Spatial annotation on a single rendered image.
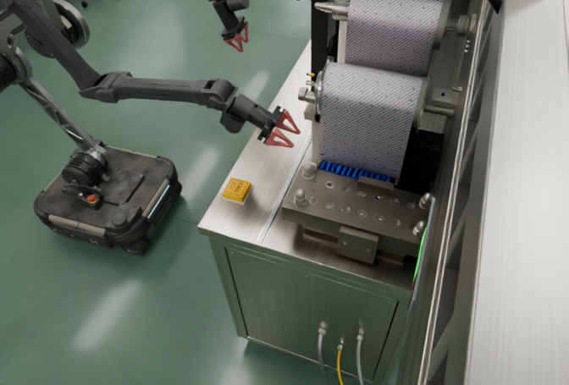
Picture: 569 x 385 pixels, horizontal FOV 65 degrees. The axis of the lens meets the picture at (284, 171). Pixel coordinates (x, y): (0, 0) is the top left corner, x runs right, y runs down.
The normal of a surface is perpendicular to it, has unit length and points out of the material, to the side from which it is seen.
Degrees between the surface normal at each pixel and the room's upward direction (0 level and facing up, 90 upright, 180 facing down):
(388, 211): 0
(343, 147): 90
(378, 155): 90
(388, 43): 92
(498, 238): 0
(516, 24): 0
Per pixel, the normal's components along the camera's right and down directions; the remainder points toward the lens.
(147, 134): -0.04, -0.67
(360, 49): -0.35, 0.73
